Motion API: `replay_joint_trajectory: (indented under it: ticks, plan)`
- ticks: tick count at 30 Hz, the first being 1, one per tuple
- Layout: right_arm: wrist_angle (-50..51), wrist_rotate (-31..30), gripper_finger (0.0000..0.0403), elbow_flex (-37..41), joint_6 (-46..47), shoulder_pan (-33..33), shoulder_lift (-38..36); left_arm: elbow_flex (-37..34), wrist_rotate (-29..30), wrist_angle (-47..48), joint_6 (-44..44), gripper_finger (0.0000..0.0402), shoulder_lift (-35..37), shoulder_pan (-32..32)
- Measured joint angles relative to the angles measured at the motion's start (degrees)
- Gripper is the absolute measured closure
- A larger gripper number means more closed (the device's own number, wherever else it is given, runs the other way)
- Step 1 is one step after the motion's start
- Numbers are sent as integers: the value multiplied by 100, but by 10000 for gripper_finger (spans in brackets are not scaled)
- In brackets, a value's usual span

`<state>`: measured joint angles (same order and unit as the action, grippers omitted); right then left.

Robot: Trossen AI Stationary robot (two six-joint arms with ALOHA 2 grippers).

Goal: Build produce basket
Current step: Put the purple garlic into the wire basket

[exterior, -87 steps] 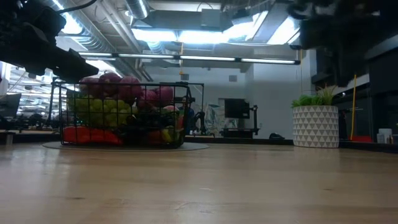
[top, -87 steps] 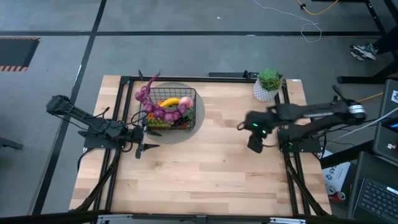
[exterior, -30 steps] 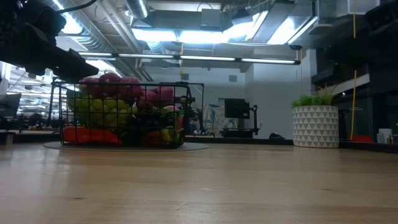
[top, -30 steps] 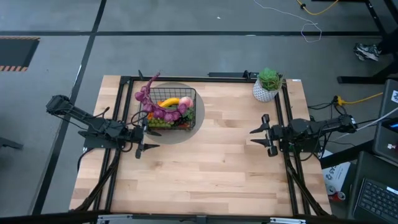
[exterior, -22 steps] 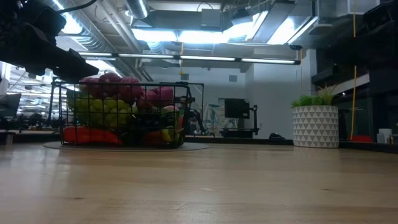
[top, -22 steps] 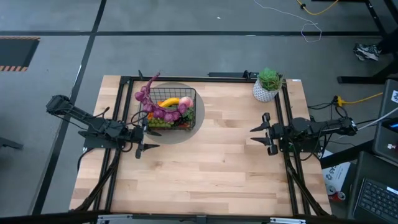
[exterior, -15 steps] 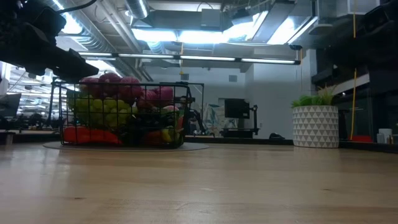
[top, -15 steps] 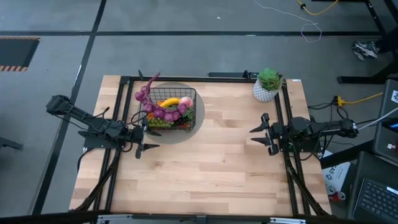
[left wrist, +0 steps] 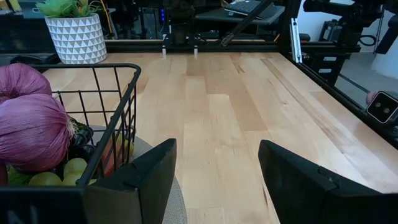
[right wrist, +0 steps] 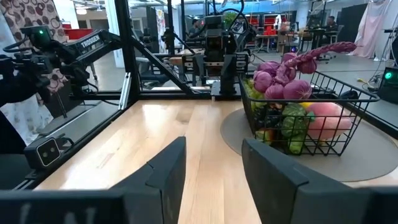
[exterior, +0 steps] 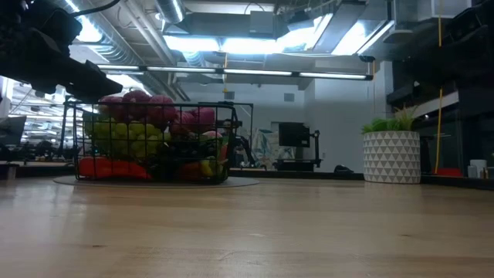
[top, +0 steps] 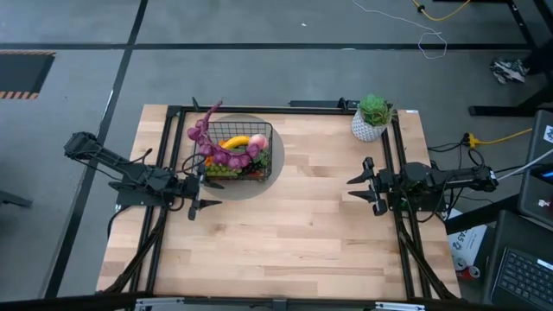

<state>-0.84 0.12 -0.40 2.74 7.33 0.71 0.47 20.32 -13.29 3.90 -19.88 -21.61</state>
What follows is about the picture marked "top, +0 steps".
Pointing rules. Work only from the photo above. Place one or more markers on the black laptop keyboard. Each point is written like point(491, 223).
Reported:
point(523, 276)

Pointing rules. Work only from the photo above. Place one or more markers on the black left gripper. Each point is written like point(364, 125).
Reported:
point(194, 188)

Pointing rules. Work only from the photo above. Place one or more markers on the purple grape bunch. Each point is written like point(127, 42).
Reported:
point(222, 156)

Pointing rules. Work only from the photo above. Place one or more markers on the person's shoe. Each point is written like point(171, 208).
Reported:
point(509, 70)

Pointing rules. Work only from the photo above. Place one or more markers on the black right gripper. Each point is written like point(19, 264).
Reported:
point(379, 190)

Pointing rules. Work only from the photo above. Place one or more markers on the pink peach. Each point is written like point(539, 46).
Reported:
point(258, 141)

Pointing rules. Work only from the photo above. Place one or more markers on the potted succulent white pot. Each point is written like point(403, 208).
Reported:
point(371, 116)

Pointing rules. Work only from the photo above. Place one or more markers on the white printed paper sheet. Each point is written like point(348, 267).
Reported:
point(468, 242)

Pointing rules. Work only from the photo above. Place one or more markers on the black aluminium table frame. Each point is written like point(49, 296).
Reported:
point(311, 109)

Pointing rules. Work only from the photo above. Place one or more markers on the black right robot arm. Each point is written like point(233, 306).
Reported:
point(436, 183)

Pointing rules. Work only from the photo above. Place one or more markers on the yellow banana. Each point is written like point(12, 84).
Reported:
point(237, 141)

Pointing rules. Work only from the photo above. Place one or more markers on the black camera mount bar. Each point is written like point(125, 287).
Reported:
point(319, 103)

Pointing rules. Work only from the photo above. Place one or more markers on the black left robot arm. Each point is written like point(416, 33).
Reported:
point(138, 175)

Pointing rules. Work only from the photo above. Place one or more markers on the dark chair base leg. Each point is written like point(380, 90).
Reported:
point(15, 199)

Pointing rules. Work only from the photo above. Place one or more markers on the green grape bunch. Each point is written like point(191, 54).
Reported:
point(220, 170)

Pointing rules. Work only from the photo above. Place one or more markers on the red drink can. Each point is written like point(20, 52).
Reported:
point(471, 271)

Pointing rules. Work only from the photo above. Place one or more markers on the black desk frame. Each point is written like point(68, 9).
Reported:
point(497, 110)

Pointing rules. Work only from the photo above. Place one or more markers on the dark laptop with sticker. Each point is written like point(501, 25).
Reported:
point(538, 190)

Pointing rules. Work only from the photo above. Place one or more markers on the dark floor hatch hazard stripes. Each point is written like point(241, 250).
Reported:
point(21, 73)

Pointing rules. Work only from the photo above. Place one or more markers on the person's leg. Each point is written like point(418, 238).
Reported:
point(542, 58)

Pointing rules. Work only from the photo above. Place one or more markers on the round grey mat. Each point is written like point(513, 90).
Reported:
point(276, 173)

